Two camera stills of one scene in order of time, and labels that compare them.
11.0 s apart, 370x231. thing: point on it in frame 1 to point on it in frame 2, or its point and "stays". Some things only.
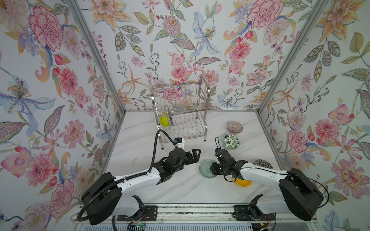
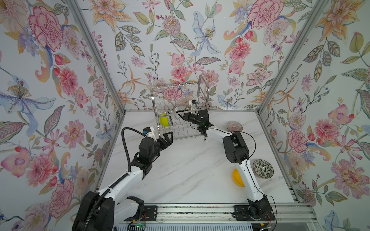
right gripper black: (213, 168) to (187, 116)
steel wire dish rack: (181, 109) stays
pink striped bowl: (234, 127) stays
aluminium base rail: (276, 213) stays
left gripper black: (188, 155) to (166, 141)
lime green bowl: (164, 121) stays
